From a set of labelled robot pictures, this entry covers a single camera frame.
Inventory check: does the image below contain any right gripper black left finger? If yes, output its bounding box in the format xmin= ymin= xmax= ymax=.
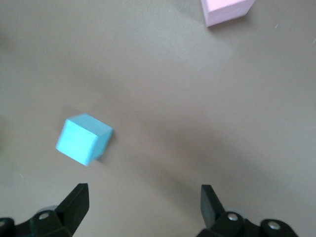
xmin=0 ymin=183 xmax=90 ymax=237

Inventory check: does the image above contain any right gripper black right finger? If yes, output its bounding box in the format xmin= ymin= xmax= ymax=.
xmin=197 ymin=184 xmax=298 ymax=237

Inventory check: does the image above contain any light blue foam cube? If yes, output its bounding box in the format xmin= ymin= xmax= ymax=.
xmin=54 ymin=113 xmax=114 ymax=167

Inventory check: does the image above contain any brown paper table cover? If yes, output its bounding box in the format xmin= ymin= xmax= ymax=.
xmin=0 ymin=0 xmax=316 ymax=237

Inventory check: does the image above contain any pink foam cube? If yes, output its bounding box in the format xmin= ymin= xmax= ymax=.
xmin=200 ymin=0 xmax=256 ymax=28

